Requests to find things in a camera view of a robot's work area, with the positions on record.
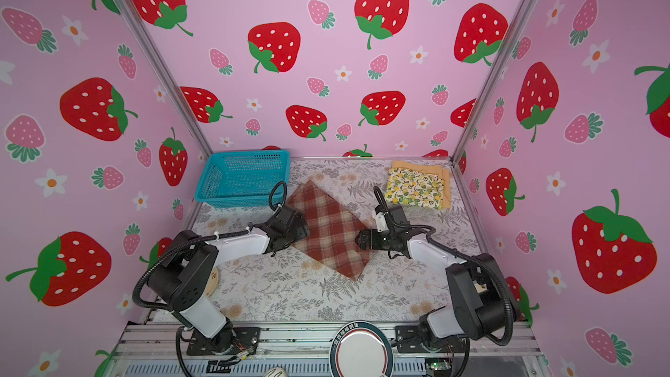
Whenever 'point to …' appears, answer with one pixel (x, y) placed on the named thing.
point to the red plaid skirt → (336, 238)
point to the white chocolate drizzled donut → (276, 372)
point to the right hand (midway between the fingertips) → (366, 239)
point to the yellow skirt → (429, 169)
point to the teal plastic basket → (242, 179)
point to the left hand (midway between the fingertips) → (303, 230)
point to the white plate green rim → (359, 348)
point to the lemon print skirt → (413, 188)
